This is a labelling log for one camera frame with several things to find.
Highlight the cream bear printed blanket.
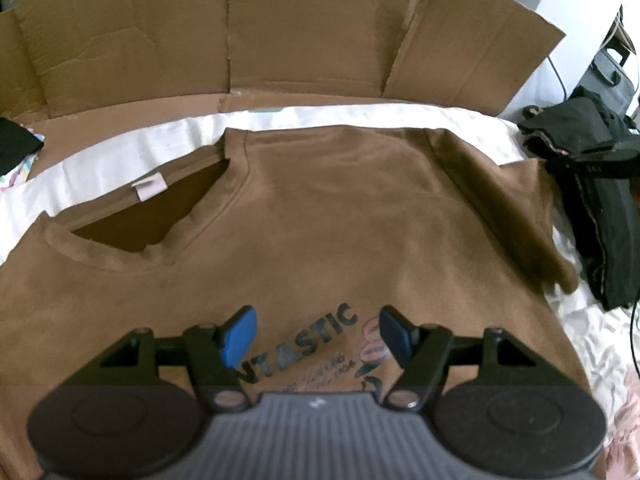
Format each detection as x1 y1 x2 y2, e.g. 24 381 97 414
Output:
0 105 640 480

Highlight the black folded garment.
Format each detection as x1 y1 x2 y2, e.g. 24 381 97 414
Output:
542 155 640 311

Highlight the flattened cardboard sheet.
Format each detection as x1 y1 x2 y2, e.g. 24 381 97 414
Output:
0 0 566 251

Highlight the dark olive crumpled garment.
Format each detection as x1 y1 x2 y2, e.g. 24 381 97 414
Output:
517 97 638 181

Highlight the black bag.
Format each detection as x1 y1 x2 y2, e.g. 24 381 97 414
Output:
580 42 640 126

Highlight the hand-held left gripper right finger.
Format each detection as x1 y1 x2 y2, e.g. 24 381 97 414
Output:
378 305 561 408

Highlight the black crumpled garment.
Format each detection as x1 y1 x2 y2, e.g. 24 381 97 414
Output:
0 117 45 177

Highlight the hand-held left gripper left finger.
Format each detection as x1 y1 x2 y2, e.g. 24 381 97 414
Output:
75 306 258 411

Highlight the white patterned cloth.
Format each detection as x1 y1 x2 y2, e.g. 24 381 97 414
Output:
0 127 46 191

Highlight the brown printed t-shirt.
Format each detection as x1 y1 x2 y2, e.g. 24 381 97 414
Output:
0 127 596 480

